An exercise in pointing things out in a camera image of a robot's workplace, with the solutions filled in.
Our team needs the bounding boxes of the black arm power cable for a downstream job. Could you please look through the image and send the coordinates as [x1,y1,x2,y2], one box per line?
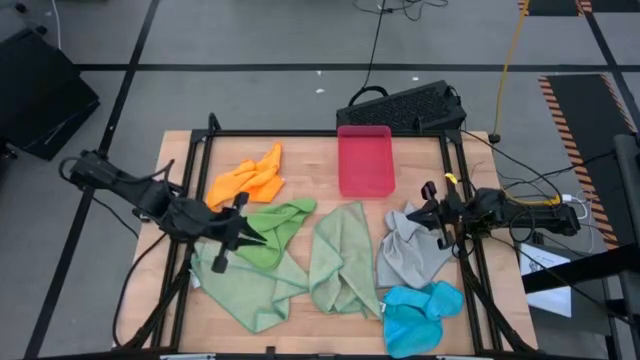
[112,230,171,349]

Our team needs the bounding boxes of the orange microfiber towel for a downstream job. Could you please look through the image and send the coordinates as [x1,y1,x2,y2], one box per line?
[205,142,286,211]

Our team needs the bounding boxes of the pale green microfiber towel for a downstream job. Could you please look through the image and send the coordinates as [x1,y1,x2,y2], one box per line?
[308,201,384,320]
[189,239,310,335]

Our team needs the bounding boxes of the black perforated computer case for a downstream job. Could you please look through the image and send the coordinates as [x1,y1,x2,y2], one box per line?
[335,79,468,134]

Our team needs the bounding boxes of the red plastic bin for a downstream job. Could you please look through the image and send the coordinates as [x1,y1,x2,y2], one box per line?
[337,124,397,199]

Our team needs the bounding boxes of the grey microfiber towel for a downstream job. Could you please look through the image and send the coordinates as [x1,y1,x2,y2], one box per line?
[375,201,457,290]

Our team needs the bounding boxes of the black hazard striped mat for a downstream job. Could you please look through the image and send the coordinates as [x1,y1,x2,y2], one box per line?
[517,0,640,17]
[537,73,640,251]

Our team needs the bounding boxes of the short yellow cable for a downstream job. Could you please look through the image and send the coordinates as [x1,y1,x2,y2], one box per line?
[502,189,564,209]

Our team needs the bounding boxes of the white paper sheet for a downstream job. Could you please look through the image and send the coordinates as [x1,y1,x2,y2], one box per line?
[519,242,573,319]

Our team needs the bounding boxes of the thin white cable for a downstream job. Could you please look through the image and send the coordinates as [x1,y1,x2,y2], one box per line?
[49,0,63,51]

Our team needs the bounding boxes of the black metal cart frame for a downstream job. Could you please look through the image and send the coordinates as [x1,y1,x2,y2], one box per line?
[522,133,640,360]

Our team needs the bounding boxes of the bright green microfiber towel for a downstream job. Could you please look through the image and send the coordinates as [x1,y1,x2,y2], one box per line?
[234,197,318,271]

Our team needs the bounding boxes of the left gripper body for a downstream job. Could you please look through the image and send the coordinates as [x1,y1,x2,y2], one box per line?
[167,191,251,275]

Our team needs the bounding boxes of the black equipment case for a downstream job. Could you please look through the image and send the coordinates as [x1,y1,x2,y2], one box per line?
[0,27,101,162]

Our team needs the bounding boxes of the blue microfiber towel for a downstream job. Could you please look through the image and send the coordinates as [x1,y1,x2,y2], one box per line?
[380,280,465,360]

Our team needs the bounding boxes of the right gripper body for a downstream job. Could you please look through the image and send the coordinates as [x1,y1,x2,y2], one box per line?
[421,180,475,251]

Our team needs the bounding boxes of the black floor cable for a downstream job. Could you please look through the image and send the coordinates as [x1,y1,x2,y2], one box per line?
[348,0,450,107]

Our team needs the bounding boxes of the long yellow cable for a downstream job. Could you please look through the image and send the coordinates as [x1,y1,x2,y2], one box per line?
[492,0,531,144]

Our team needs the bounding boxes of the white power cable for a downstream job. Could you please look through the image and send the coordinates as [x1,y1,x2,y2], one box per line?
[562,192,599,254]

